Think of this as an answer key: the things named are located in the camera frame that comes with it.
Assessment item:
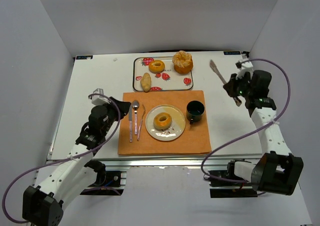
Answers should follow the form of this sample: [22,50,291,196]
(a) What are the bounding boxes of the strawberry pattern tray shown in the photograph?
[132,56,194,92]

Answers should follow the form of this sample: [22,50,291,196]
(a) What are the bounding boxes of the spoon with pink handle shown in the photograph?
[132,100,140,135]

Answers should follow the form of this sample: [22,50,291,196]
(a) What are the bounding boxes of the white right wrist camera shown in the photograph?
[235,59,253,80]

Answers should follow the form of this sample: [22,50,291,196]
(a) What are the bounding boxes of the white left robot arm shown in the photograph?
[22,93,131,225]

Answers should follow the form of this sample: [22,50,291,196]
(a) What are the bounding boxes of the yellow ring donut front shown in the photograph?
[153,112,172,130]

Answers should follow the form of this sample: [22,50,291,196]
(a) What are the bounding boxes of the yellow ring donut back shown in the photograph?
[148,60,165,73]

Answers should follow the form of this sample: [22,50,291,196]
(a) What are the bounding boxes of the dark green mug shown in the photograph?
[186,101,205,125]

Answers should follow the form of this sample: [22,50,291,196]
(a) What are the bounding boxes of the fork with pink handle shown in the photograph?
[137,104,146,141]

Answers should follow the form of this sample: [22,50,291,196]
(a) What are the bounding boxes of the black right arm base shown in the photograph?
[203,160,258,198]

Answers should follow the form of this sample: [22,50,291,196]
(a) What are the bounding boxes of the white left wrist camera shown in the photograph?
[88,88,109,106]

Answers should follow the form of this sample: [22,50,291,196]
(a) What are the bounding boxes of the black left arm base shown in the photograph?
[80,160,127,196]

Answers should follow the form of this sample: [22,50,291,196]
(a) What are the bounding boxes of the oblong bread roll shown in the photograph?
[140,73,152,92]

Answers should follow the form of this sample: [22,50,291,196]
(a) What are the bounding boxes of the knife with pink handle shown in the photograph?
[128,103,133,143]

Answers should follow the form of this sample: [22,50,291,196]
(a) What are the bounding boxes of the yellow ring donut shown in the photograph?
[148,60,165,73]
[153,112,172,130]

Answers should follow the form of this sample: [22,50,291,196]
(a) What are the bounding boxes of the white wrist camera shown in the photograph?
[88,88,109,106]
[235,59,253,80]

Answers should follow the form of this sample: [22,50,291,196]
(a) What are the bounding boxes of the metal tongs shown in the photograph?
[209,60,242,107]

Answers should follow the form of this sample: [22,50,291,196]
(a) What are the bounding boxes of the aluminium frame rail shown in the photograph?
[94,155,260,167]

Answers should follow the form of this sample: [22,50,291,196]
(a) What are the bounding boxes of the tall sugared bundt cake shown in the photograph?
[172,51,194,74]

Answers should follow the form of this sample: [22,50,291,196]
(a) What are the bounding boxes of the round white yellow plate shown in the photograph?
[145,104,186,142]

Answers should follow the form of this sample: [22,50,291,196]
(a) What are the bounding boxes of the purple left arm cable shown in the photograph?
[1,93,122,223]

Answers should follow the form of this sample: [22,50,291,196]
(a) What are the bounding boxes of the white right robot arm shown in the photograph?
[224,70,304,195]

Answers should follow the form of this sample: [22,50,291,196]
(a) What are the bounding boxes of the orange cloth placemat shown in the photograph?
[117,90,212,155]

